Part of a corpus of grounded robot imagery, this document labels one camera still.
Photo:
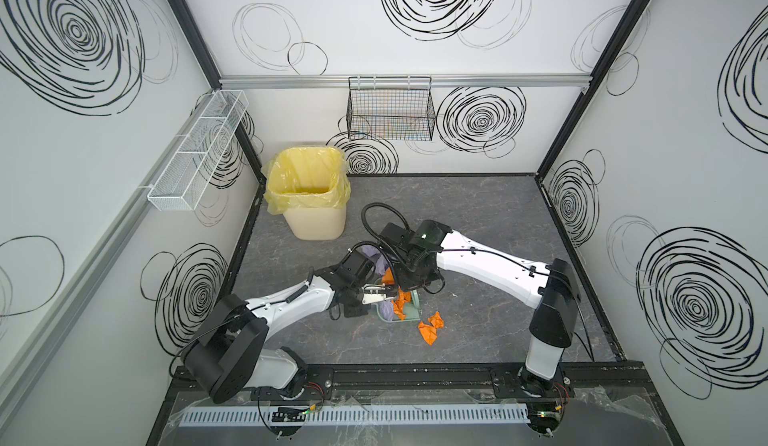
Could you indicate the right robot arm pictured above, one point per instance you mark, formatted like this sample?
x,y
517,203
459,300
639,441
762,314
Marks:
x,y
418,257

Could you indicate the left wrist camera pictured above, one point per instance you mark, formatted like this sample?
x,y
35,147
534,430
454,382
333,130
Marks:
x,y
374,293

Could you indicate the yellow bin liner bag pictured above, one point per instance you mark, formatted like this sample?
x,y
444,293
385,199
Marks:
x,y
306,177

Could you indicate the purple scrap pair back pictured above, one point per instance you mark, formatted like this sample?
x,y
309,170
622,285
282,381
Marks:
x,y
380,263

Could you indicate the white slotted cable duct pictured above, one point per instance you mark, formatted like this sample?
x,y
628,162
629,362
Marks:
x,y
354,415

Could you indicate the orange scrap lower right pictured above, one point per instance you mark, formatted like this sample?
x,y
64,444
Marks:
x,y
429,329

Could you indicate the green plastic dustpan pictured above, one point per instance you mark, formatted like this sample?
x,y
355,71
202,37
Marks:
x,y
410,311

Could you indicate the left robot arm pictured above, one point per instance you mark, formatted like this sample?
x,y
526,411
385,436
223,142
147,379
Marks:
x,y
226,354

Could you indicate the black wire basket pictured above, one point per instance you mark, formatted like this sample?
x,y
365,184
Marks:
x,y
391,108

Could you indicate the white wire shelf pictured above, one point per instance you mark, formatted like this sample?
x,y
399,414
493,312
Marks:
x,y
207,155

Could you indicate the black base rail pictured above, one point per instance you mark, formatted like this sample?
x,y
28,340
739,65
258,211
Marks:
x,y
503,380

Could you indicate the orange scrap by dustpan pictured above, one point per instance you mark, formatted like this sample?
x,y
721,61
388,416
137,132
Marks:
x,y
388,277

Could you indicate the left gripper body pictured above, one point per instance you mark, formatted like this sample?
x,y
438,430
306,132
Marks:
x,y
365,275

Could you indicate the orange scrap centre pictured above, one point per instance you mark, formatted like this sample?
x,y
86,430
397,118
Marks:
x,y
399,303

